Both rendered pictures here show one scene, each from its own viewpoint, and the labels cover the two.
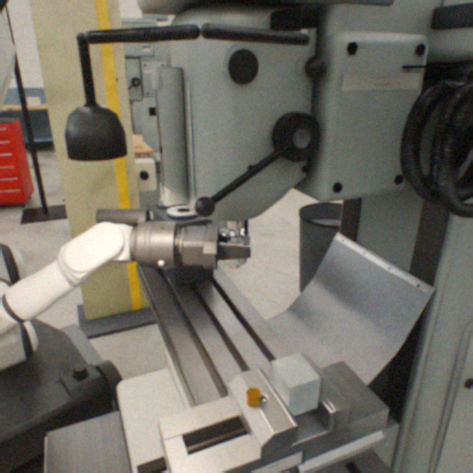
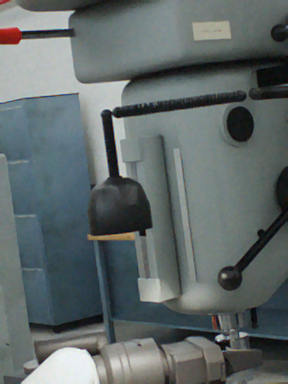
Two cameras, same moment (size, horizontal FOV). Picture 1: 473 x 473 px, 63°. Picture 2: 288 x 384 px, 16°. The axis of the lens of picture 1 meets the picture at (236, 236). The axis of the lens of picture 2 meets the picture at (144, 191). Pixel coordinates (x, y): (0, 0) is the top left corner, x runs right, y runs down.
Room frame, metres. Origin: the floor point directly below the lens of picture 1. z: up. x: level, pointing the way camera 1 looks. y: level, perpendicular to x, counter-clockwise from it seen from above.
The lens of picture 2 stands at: (-0.64, 0.42, 1.55)
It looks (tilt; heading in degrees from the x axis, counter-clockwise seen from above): 3 degrees down; 346
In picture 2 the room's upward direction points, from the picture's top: 7 degrees counter-clockwise
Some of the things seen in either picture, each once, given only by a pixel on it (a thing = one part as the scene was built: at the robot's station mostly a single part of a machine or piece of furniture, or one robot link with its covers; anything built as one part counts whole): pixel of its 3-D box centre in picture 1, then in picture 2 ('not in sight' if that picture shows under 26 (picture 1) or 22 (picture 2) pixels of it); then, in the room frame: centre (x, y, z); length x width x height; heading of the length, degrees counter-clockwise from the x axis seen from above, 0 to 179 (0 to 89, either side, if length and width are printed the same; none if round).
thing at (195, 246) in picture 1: (187, 246); (169, 369); (0.67, 0.09, 1.24); 0.13 x 0.12 x 0.10; 0
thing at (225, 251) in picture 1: (234, 252); (240, 361); (0.64, 0.00, 1.24); 0.06 x 0.02 x 0.03; 90
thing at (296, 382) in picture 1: (294, 384); not in sight; (0.46, -0.09, 1.10); 0.06 x 0.05 x 0.06; 22
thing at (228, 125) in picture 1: (236, 119); (215, 187); (0.67, 0.00, 1.47); 0.21 x 0.19 x 0.32; 23
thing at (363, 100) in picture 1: (332, 115); not in sight; (0.75, -0.18, 1.47); 0.24 x 0.19 x 0.26; 23
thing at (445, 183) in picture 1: (448, 139); not in sight; (0.60, -0.32, 1.45); 0.18 x 0.16 x 0.21; 113
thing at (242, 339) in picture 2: (235, 234); (231, 339); (0.67, 0.00, 1.26); 0.05 x 0.05 x 0.01
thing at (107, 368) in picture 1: (111, 388); not in sight; (1.06, 0.45, 0.50); 0.20 x 0.05 x 0.20; 40
